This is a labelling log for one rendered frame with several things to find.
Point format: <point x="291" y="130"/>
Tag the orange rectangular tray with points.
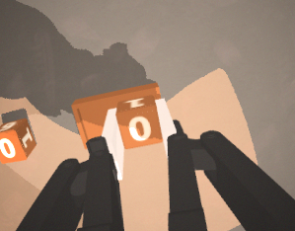
<point x="91" y="112"/>

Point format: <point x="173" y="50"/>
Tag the orange cube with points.
<point x="16" y="141"/>
<point x="138" y="122"/>

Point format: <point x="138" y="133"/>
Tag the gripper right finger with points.
<point x="257" y="201"/>

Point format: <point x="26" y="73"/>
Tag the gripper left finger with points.
<point x="59" y="208"/>

